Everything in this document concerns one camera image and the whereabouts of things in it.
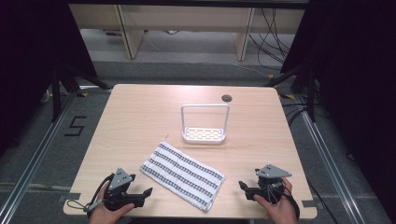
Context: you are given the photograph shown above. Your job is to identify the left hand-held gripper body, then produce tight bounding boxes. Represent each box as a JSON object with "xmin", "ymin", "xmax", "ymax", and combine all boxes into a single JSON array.
[{"xmin": 103, "ymin": 167, "xmax": 147, "ymax": 212}]

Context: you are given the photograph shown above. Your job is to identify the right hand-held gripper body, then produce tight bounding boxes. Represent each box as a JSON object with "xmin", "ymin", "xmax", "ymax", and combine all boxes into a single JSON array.
[{"xmin": 245, "ymin": 163, "xmax": 293, "ymax": 205}]

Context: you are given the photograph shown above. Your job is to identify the person's right hand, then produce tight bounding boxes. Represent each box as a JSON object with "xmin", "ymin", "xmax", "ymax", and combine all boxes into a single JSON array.
[{"xmin": 253, "ymin": 176, "xmax": 301, "ymax": 224}]

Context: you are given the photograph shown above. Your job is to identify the person's left hand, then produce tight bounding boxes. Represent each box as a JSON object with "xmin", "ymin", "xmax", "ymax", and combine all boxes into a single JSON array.
[{"xmin": 88, "ymin": 182, "xmax": 135, "ymax": 224}]

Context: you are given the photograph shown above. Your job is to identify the white striped dish towel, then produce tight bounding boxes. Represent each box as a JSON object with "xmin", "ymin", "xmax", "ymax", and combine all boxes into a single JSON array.
[{"xmin": 139, "ymin": 140, "xmax": 226, "ymax": 214}]

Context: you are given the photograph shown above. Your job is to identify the white towel rack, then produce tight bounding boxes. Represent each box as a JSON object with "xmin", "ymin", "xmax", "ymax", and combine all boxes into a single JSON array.
[{"xmin": 180, "ymin": 103, "xmax": 231, "ymax": 146}]

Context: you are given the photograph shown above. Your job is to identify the black metal stand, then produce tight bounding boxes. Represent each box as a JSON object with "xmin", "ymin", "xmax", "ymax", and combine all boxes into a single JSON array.
[
  {"xmin": 49, "ymin": 63, "xmax": 111, "ymax": 123},
  {"xmin": 263, "ymin": 65, "xmax": 318, "ymax": 123}
]

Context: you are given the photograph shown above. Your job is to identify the black curtain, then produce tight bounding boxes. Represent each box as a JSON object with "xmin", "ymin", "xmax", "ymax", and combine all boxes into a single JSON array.
[
  {"xmin": 279, "ymin": 0, "xmax": 396, "ymax": 216},
  {"xmin": 0, "ymin": 0, "xmax": 98, "ymax": 157}
]

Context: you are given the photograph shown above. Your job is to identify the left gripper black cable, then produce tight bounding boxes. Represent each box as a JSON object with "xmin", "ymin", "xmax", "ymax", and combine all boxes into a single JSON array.
[{"xmin": 66, "ymin": 173, "xmax": 116, "ymax": 217}]

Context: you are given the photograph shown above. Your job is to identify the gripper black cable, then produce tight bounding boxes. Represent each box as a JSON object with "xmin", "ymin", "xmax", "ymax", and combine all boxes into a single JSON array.
[
  {"xmin": 279, "ymin": 186, "xmax": 302, "ymax": 220},
  {"xmin": 66, "ymin": 173, "xmax": 116, "ymax": 217}
]

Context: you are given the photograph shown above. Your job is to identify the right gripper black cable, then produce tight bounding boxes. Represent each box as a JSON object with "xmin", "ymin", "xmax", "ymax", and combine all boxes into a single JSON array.
[{"xmin": 279, "ymin": 186, "xmax": 302, "ymax": 220}]

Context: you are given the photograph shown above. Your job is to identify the black floor cable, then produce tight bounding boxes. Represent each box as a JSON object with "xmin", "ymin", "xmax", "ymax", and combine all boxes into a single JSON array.
[{"xmin": 306, "ymin": 178, "xmax": 341, "ymax": 224}]

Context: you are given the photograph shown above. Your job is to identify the aluminium floor rail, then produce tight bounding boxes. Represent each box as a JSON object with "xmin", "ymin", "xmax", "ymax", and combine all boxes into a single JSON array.
[
  {"xmin": 0, "ymin": 91, "xmax": 78, "ymax": 224},
  {"xmin": 295, "ymin": 94, "xmax": 370, "ymax": 224}
]

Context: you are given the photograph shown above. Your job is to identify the bundle of black cables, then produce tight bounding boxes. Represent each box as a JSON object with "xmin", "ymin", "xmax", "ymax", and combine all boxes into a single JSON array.
[{"xmin": 247, "ymin": 7, "xmax": 297, "ymax": 70}]

